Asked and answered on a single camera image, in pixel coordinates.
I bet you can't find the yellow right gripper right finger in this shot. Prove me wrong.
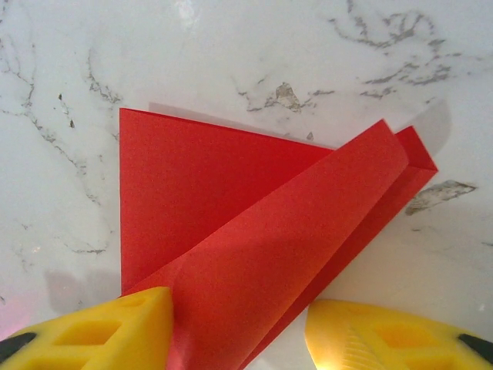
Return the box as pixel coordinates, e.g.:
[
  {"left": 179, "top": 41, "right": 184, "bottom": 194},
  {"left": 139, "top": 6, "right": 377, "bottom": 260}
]
[{"left": 304, "top": 298, "right": 493, "bottom": 370}]

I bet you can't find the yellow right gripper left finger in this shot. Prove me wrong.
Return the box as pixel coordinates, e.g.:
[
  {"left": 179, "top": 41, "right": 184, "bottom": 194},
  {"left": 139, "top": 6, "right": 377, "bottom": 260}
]
[{"left": 0, "top": 285, "right": 175, "bottom": 370}]

